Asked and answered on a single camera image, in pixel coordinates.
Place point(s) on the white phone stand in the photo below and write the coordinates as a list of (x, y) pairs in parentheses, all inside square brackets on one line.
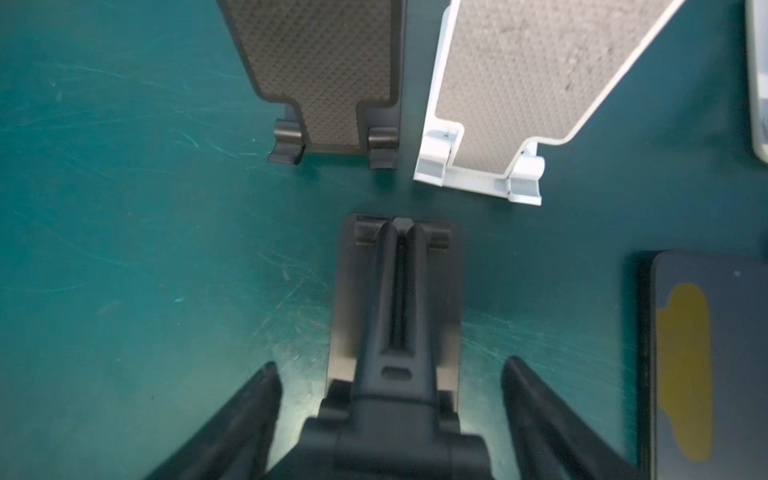
[(756, 52)]

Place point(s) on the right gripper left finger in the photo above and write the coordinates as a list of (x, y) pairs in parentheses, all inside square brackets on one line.
[(235, 442)]

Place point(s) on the black stand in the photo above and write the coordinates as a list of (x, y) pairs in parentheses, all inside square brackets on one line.
[(390, 409), (335, 66)]

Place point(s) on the black phone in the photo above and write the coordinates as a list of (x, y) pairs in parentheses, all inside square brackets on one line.
[(702, 405)]

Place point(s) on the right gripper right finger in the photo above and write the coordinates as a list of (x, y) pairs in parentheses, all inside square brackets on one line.
[(550, 440)]

